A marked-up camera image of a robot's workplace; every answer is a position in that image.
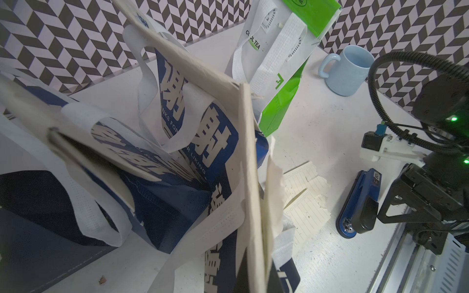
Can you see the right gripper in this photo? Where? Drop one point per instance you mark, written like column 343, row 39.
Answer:
column 431, row 200

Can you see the blue black stapler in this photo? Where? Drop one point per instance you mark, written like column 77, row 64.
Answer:
column 359, row 213

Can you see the cream paper receipt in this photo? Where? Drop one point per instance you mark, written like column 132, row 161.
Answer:
column 272, row 206

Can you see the blue white bag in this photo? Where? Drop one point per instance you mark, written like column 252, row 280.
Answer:
column 41, row 243
column 187, row 180

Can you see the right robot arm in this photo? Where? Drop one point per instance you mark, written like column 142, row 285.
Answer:
column 444, row 104

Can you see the cream receipt pile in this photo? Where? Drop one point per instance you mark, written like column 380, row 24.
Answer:
column 305, row 203

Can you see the light blue mug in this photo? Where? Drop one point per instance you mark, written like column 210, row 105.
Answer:
column 344, row 73

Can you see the green white bag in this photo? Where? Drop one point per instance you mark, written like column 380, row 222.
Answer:
column 277, row 40

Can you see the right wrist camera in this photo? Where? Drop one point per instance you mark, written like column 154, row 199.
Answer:
column 374, row 147

